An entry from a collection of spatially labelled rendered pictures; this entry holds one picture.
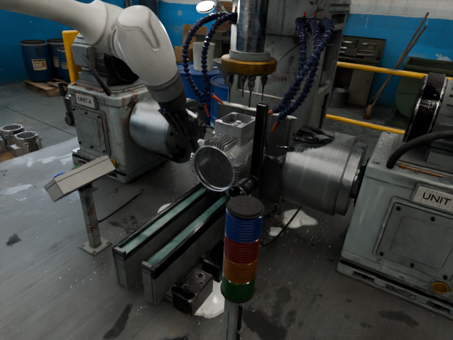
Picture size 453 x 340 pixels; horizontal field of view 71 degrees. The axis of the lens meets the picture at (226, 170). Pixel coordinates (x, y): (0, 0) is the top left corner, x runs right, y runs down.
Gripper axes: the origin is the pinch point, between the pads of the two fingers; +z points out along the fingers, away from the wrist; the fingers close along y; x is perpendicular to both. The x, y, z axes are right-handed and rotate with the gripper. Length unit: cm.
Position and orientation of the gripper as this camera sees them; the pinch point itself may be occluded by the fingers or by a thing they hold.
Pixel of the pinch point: (191, 142)
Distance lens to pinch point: 98.7
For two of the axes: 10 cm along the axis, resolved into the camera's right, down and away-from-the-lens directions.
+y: -8.6, -2.8, 4.3
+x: -4.6, 7.8, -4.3
